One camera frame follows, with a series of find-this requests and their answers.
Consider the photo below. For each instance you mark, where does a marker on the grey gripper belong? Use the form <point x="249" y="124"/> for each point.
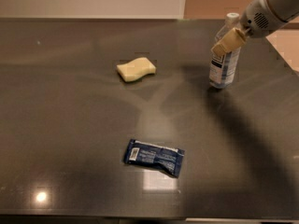
<point x="256" y="22"/>

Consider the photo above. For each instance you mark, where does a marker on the clear blue-labelled plastic bottle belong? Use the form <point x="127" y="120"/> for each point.
<point x="222" y="68"/>

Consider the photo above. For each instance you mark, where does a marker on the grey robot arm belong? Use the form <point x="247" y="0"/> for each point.
<point x="292" y="12"/>

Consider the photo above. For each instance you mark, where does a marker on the yellow sponge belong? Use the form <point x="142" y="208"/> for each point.
<point x="136" y="69"/>

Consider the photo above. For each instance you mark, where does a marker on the dark blue snack packet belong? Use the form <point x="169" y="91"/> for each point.
<point x="164" y="159"/>

